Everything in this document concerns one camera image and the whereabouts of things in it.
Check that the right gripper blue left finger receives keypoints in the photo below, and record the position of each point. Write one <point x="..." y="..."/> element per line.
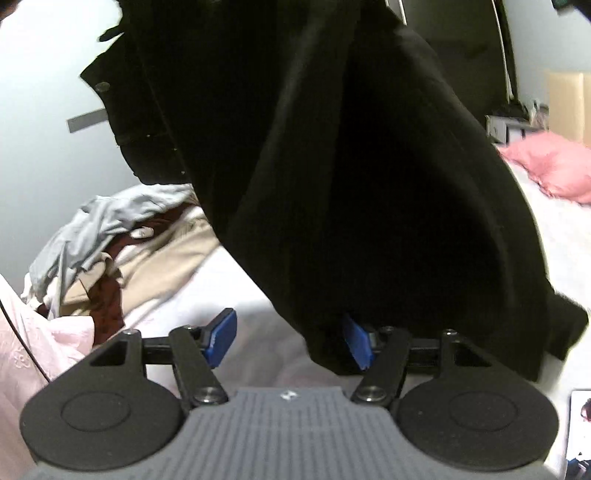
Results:
<point x="196" y="352"/>

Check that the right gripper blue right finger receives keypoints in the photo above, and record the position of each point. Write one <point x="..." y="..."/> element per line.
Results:
<point x="382" y="356"/>

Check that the black jeans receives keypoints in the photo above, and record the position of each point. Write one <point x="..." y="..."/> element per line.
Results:
<point x="338" y="168"/>

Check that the grey pink-dotted bed sheet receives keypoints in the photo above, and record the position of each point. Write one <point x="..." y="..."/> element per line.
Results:
<point x="268" y="353"/>

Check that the beige ribbed garment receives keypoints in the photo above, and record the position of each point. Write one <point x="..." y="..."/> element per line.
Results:
<point x="151" y="270"/>

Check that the dark red garment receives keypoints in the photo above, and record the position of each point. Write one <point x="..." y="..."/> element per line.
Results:
<point x="105" y="324"/>

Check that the light grey garment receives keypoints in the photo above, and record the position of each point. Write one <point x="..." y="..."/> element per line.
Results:
<point x="94" y="225"/>

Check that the smartphone with lit screen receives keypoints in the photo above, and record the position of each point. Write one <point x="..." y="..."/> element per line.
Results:
<point x="578" y="455"/>

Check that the white bedside table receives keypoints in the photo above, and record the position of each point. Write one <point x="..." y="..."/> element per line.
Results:
<point x="503" y="130"/>

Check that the pink pillow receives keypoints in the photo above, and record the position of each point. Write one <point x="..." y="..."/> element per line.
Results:
<point x="560" y="167"/>

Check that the beige padded headboard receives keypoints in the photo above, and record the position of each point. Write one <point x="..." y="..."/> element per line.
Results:
<point x="569" y="105"/>

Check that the dark wooden wardrobe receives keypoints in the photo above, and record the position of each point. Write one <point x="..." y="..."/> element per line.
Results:
<point x="472" y="41"/>

